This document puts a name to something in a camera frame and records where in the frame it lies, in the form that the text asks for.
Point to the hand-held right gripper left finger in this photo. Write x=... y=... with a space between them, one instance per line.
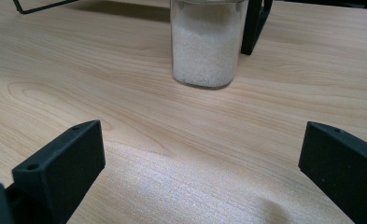
x=69 y=161

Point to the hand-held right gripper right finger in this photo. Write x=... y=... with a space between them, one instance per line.
x=343 y=168

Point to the glass jar of white granules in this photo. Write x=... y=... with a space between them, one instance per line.
x=204 y=53

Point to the black metal stand leg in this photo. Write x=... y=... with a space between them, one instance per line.
x=253 y=28

